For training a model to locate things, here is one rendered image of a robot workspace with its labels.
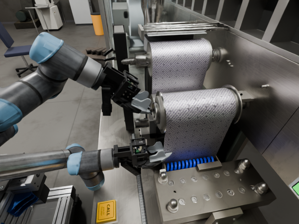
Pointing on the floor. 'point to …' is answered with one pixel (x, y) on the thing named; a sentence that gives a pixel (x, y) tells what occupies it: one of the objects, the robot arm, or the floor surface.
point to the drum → (97, 23)
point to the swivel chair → (7, 40)
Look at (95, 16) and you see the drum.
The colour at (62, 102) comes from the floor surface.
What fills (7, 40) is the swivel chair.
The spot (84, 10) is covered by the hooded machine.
